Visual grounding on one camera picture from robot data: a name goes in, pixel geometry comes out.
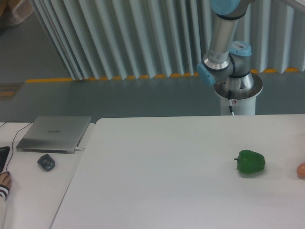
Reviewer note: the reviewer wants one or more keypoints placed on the person's hand on mouse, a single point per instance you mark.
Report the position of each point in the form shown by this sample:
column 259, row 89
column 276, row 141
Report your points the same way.
column 5, row 180

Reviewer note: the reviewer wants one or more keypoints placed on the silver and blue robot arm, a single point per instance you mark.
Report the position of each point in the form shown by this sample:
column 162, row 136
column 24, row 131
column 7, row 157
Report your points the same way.
column 222, row 45

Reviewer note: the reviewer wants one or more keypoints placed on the striped sleeve forearm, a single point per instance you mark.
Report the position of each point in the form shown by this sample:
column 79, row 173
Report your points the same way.
column 4, row 191

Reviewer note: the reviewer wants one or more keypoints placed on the green bell pepper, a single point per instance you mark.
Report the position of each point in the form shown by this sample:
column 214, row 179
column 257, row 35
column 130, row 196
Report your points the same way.
column 249, row 162

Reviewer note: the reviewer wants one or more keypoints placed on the black keyboard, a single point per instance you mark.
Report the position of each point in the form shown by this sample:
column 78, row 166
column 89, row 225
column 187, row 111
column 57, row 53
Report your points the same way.
column 4, row 152

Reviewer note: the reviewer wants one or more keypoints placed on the dark grey computer mouse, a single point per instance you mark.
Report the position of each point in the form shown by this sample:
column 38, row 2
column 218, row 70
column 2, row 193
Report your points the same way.
column 46, row 162

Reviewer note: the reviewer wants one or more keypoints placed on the silver closed laptop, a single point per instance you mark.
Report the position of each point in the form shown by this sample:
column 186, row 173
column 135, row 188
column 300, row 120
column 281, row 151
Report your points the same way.
column 55, row 134

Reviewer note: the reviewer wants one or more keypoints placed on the white folding partition screen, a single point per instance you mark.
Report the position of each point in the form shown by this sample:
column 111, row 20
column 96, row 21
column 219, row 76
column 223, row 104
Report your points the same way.
column 123, row 38

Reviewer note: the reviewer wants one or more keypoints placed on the orange round fruit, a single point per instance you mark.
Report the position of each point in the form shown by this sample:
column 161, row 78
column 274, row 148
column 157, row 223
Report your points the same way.
column 301, row 170

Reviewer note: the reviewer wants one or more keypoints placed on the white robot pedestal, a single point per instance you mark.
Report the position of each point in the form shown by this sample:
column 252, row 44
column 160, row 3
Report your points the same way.
column 238, row 105

